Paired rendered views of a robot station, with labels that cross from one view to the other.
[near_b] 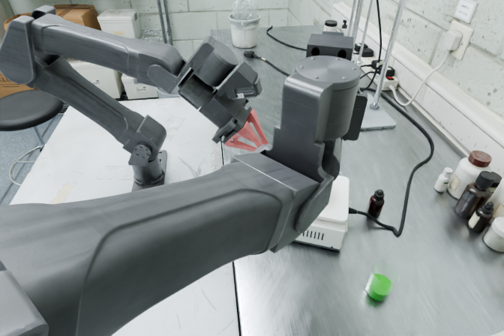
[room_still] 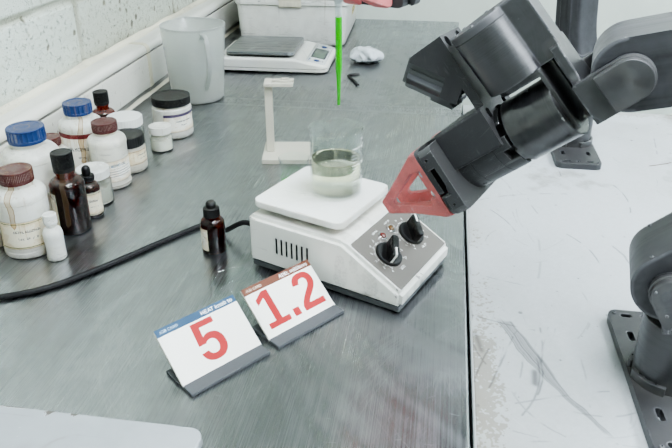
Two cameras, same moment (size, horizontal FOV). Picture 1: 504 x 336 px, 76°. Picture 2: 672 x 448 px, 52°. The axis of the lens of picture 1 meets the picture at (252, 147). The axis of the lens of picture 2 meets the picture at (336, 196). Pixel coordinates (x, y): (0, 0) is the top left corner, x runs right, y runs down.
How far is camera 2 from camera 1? 1.15 m
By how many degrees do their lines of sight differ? 115
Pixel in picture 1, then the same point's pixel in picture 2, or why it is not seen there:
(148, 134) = (659, 224)
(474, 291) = (190, 181)
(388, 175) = (108, 291)
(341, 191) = (284, 187)
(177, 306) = (539, 218)
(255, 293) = not seen: hidden behind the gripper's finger
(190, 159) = (567, 419)
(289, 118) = not seen: outside the picture
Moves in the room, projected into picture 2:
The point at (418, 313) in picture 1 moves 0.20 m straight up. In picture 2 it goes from (268, 180) to (262, 50)
